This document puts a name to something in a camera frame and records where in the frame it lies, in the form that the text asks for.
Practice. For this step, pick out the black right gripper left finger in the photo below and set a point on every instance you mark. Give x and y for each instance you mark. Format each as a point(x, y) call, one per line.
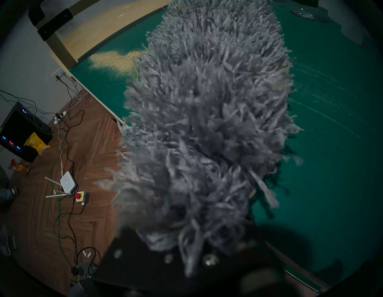
point(140, 269)

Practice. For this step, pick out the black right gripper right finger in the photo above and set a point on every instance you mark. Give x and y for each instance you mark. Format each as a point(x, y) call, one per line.
point(239, 272)

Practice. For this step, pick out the grey fluffy duster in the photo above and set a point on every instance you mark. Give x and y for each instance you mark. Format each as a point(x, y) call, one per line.
point(206, 119)

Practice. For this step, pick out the beige sand dust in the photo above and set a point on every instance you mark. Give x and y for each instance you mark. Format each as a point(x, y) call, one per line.
point(116, 61)

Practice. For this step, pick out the black star knob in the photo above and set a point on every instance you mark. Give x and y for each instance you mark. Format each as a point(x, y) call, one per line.
point(76, 271)

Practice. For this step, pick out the red emergency stop button box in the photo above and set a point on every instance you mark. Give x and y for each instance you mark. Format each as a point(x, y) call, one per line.
point(79, 196)

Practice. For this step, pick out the white wifi router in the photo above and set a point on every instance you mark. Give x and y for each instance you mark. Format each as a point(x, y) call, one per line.
point(68, 182)

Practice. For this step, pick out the grey flat floor device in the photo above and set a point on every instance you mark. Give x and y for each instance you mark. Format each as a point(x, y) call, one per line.
point(7, 244)

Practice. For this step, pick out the person's shoe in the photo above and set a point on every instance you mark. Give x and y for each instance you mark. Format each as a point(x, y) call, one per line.
point(9, 194)

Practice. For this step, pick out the orange snack bag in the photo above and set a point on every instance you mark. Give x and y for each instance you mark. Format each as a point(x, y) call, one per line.
point(19, 167)

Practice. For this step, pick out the yellow snack bag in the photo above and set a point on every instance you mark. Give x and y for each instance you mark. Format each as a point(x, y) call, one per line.
point(36, 143)

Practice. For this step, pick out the white power strip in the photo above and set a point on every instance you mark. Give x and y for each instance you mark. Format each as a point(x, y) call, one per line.
point(59, 117)

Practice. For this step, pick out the black computer tower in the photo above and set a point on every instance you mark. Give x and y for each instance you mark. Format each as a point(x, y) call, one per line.
point(18, 134)

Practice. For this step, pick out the grey metal robot base plate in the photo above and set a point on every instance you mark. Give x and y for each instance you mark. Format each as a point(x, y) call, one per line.
point(85, 284)

